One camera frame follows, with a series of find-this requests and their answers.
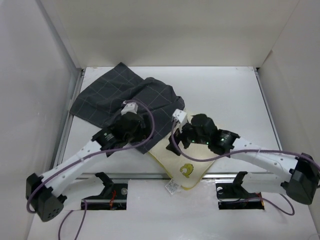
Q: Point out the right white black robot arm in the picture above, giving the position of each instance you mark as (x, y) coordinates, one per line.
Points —
(295, 175)

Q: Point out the cream yellow-edged pillow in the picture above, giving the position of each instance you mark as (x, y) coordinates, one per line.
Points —
(185, 173)

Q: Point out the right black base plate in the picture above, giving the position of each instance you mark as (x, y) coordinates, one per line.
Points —
(233, 197)

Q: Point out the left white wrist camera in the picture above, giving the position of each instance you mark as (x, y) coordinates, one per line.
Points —
(130, 107)

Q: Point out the dark grey checked pillowcase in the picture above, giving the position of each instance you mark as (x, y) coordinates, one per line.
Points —
(102, 101)

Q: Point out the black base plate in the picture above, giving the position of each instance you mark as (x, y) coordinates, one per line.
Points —
(109, 200)
(233, 197)

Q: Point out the white pillow care label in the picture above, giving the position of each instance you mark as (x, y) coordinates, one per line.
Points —
(172, 187)

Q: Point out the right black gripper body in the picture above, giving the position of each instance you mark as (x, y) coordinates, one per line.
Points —
(188, 135)

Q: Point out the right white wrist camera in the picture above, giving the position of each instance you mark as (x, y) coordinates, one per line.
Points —
(180, 116)

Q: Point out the aluminium front rail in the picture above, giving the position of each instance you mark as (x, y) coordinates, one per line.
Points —
(218, 175)

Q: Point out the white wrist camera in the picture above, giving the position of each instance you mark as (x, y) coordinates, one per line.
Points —
(180, 116)
(130, 107)

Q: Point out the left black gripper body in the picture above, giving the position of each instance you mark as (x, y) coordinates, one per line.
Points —
(140, 134)

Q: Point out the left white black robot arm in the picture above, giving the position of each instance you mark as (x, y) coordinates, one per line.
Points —
(47, 194)

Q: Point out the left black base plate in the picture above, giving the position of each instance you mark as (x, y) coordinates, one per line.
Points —
(109, 200)

